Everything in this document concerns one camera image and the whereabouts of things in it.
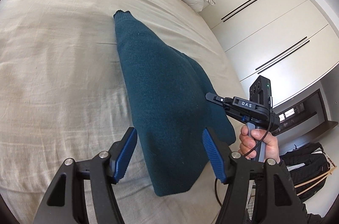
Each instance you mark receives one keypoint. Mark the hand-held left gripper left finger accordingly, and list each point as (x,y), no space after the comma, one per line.
(126,153)

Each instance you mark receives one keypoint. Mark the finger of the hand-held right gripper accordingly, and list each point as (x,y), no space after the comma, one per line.
(218,99)

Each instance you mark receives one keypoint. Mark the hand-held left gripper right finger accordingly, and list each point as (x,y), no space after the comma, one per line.
(214,157)

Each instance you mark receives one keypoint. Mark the teal knit sweater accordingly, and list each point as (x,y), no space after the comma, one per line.
(159,94)

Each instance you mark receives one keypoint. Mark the person's right forearm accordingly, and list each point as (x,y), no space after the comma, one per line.
(289,173)

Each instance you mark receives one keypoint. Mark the person's right hand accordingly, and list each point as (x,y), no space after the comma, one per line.
(270,147)

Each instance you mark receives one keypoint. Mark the black bag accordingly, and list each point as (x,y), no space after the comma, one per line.
(307,168)

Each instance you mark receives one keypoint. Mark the white wardrobe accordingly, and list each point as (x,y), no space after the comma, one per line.
(264,36)

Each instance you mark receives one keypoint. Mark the wooden stick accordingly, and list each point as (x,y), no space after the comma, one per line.
(315,178)
(313,185)

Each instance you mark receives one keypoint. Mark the beige bed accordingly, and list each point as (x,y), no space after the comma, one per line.
(53,67)

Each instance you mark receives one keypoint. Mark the dark wooden wall shelf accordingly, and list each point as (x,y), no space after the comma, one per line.
(317,102)

